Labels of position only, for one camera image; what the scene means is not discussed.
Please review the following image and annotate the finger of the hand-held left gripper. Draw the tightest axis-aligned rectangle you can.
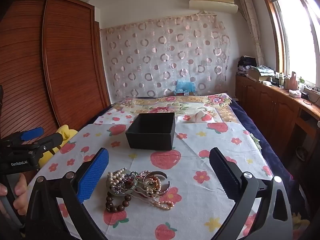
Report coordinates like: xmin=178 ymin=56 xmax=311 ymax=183
xmin=25 ymin=132 xmax=64 ymax=155
xmin=2 ymin=127 xmax=45 ymax=146

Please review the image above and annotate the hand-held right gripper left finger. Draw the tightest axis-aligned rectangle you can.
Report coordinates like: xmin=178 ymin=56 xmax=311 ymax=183
xmin=25 ymin=147 xmax=110 ymax=240

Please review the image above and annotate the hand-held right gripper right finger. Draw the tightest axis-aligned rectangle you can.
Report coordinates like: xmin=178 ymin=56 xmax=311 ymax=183
xmin=209 ymin=147 xmax=294 ymax=240

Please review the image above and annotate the black jewelry box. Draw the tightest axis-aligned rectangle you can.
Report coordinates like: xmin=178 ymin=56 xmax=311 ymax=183
xmin=125 ymin=112 xmax=176 ymax=152

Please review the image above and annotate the pile of pearl jewelry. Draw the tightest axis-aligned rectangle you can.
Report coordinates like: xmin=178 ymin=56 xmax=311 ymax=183
xmin=140 ymin=170 xmax=175 ymax=210

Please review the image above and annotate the person's left hand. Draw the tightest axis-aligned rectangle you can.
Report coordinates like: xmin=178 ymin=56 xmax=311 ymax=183
xmin=0 ymin=174 xmax=28 ymax=217

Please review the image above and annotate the yellow plush toy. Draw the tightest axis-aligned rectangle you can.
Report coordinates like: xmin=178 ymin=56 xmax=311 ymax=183
xmin=40 ymin=124 xmax=77 ymax=167

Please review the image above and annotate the strawberry print cloth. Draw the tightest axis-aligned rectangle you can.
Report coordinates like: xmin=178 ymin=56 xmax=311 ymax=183
xmin=25 ymin=122 xmax=275 ymax=240

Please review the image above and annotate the dark blue bedspread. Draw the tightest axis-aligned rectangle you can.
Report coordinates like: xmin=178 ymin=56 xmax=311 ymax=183
xmin=229 ymin=99 xmax=304 ymax=205

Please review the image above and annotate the silver cuff bangle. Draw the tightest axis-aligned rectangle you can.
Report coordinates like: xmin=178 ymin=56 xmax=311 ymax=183
xmin=147 ymin=171 xmax=171 ymax=196

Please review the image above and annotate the brown wooden wardrobe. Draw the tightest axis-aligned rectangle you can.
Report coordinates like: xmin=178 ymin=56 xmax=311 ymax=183
xmin=0 ymin=0 xmax=112 ymax=140

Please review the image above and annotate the brown wooden cabinet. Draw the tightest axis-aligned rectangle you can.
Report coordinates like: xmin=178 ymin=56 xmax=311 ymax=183
xmin=235 ymin=75 xmax=320 ymax=180

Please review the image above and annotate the blue lace bag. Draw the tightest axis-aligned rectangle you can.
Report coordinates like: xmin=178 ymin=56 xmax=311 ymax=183
xmin=174 ymin=79 xmax=195 ymax=94

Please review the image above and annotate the pile of books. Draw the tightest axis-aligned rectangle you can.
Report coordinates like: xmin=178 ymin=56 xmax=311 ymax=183
xmin=246 ymin=65 xmax=275 ymax=83

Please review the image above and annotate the black bag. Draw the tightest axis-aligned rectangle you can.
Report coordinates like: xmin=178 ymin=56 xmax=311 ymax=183
xmin=237 ymin=55 xmax=257 ymax=74

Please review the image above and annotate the patterned window curtain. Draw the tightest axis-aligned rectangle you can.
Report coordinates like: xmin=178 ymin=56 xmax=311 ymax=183
xmin=237 ymin=0 xmax=265 ymax=67

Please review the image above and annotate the window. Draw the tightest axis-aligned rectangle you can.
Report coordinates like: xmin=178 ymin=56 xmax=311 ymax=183
xmin=260 ymin=0 xmax=320 ymax=87

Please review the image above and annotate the white air conditioner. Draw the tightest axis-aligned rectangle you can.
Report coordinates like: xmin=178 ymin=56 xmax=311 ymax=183
xmin=189 ymin=0 xmax=238 ymax=14

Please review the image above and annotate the white pearl bracelet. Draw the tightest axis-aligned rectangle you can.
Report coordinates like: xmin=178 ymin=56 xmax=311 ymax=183
xmin=107 ymin=168 xmax=128 ymax=194

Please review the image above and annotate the brown wooden bead bracelet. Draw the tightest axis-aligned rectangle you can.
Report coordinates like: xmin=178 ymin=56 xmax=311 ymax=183
xmin=105 ymin=191 xmax=132 ymax=212

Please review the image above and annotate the circle pattern wall curtain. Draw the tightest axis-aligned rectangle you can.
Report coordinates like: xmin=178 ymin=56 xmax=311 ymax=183
xmin=100 ymin=11 xmax=230 ymax=98

